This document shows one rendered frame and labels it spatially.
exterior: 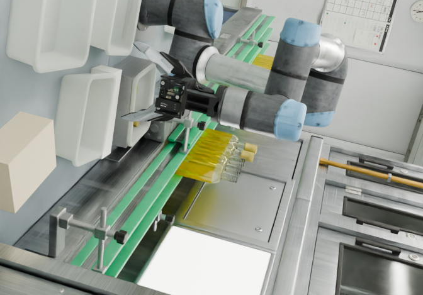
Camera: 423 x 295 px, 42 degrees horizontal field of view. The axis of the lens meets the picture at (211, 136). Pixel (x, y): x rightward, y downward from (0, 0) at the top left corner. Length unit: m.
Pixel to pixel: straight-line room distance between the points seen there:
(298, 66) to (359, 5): 6.56
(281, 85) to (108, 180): 0.67
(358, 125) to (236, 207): 6.30
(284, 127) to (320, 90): 0.47
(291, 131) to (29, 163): 0.51
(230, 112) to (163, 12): 0.71
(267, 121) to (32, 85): 0.51
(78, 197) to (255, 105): 0.66
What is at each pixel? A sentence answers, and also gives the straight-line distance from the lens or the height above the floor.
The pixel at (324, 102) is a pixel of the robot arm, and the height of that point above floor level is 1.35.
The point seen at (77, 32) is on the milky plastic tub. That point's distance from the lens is 1.26.
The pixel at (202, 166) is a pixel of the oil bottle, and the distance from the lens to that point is 1.78.
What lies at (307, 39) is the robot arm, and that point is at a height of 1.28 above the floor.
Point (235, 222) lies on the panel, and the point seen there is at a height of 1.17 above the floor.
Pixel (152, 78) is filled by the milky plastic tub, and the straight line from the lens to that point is 1.71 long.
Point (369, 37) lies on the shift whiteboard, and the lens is 7.72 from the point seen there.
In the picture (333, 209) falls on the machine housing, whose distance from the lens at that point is 2.10.
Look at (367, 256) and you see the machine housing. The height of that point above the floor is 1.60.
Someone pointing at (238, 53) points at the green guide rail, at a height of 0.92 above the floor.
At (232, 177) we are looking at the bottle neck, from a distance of 1.78.
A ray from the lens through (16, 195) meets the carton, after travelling 1.13.
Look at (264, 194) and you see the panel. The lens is 1.99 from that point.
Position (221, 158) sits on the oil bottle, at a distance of 1.83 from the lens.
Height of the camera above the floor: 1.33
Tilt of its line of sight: 10 degrees down
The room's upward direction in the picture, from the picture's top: 104 degrees clockwise
